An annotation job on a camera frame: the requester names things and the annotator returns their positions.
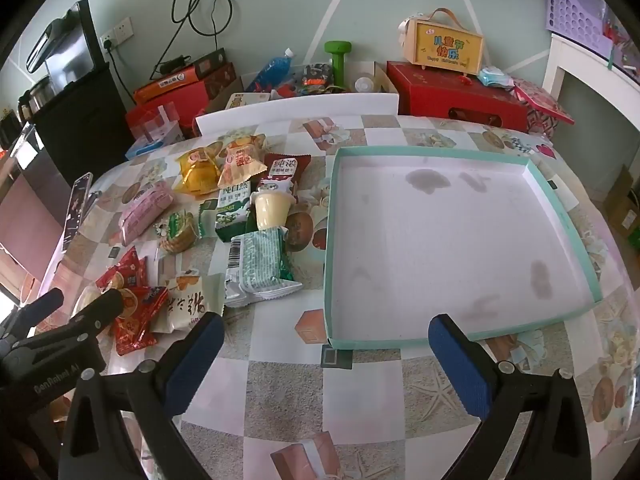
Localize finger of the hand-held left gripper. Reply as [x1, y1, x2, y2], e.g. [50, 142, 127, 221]
[9, 288, 125, 357]
[0, 289, 65, 342]

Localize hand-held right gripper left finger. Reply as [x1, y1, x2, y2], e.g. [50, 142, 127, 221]
[60, 311, 226, 480]

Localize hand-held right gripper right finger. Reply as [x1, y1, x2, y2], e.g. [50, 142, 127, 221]
[428, 313, 596, 480]

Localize white round cake packet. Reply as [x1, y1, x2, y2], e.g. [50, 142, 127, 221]
[71, 282, 113, 326]

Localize large red snack packet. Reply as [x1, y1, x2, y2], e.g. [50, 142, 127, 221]
[112, 285, 169, 356]

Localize small red snack packet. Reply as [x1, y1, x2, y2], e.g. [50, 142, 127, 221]
[94, 247, 149, 292]

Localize white calligraphy snack packet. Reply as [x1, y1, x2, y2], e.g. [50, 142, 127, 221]
[151, 272, 227, 334]

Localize pink snack packet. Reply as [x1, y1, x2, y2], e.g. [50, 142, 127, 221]
[118, 182, 175, 247]

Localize green-wrapped round cookie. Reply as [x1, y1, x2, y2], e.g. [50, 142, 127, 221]
[154, 209, 202, 254]

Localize green and white snack packet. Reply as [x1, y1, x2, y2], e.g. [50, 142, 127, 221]
[223, 227, 304, 307]

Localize green biscuit packet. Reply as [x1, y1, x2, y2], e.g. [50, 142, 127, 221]
[214, 180, 254, 242]

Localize yellow pudding cup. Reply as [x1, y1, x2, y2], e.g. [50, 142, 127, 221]
[249, 191, 296, 231]

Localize yellow chips packet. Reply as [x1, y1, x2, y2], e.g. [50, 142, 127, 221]
[174, 146, 227, 197]

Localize orange snack packet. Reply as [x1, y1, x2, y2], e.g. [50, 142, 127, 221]
[217, 135, 269, 192]

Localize maroon snack packet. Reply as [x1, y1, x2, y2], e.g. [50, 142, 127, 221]
[259, 152, 312, 197]

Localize checked printed tablecloth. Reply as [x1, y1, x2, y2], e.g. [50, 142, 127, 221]
[30, 114, 640, 480]

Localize smartphone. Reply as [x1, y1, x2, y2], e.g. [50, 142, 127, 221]
[64, 172, 96, 252]

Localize clear lidded container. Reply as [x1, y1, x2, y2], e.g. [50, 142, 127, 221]
[124, 122, 186, 161]

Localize black cabinet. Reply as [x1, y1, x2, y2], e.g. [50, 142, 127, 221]
[37, 62, 134, 192]

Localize clear plastic box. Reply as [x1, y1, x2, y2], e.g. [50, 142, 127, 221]
[134, 102, 181, 144]

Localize steel kettle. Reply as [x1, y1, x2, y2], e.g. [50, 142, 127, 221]
[17, 77, 51, 122]

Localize plain red box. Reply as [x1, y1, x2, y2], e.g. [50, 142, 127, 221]
[124, 80, 212, 137]

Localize stacked cardboard boxes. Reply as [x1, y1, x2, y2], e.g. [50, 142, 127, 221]
[602, 164, 640, 252]

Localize orange flat box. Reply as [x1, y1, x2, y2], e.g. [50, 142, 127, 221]
[133, 63, 202, 106]

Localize white card game box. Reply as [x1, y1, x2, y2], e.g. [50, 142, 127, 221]
[224, 92, 271, 111]

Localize black power adapter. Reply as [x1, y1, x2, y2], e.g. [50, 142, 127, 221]
[158, 54, 194, 74]

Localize brown chocolate box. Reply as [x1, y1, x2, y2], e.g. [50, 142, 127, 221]
[200, 62, 238, 99]

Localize red gift box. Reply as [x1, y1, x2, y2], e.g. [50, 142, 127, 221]
[386, 61, 531, 134]

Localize red patterned gift bag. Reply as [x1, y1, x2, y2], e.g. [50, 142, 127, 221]
[512, 77, 576, 137]

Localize black flat box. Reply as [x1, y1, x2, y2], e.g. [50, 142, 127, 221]
[192, 48, 226, 79]

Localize blue wet wipes pack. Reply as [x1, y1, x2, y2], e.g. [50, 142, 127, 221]
[477, 66, 515, 89]

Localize cardboard box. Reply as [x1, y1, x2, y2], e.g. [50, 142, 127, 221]
[205, 60, 400, 111]

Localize blue plastic bottle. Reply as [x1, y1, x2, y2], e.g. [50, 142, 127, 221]
[244, 48, 296, 92]

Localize white shelf unit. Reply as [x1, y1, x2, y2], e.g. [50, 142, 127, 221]
[542, 32, 640, 171]

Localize pile of small toys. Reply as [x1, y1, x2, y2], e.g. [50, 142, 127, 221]
[294, 62, 337, 96]

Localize tan carry box yellow label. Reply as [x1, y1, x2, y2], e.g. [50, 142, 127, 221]
[399, 8, 485, 79]

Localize green dumbbell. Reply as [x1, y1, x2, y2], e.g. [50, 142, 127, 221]
[323, 40, 355, 92]

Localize purple perforated basket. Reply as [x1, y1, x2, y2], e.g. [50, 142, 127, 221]
[544, 0, 617, 54]

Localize white wall socket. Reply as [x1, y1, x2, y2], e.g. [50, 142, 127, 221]
[99, 16, 135, 51]

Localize black cable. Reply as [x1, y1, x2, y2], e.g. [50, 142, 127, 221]
[149, 0, 234, 82]

